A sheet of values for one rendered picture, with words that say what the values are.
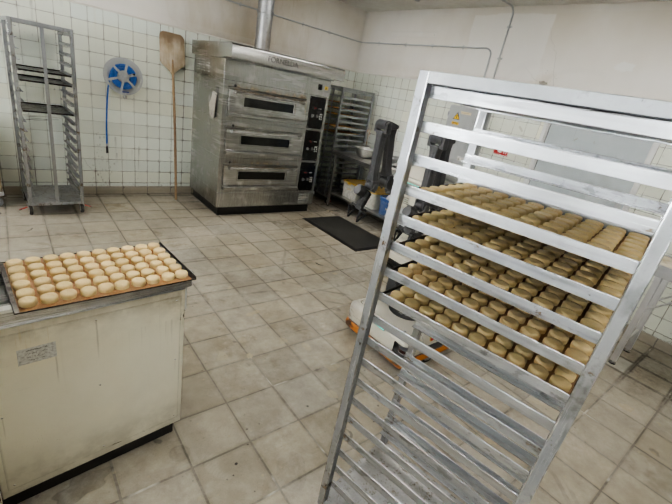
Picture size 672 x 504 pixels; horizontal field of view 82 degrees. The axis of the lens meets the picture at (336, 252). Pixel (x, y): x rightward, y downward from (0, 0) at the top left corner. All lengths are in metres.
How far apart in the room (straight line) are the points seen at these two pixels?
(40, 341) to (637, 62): 5.01
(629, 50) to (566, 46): 0.60
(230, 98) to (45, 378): 3.80
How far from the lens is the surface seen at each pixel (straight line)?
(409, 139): 1.14
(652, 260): 1.00
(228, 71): 4.97
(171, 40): 5.78
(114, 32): 5.66
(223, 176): 5.09
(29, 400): 1.86
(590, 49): 5.18
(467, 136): 1.10
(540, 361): 1.25
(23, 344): 1.71
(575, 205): 1.03
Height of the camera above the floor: 1.72
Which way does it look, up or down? 22 degrees down
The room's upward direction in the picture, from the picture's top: 11 degrees clockwise
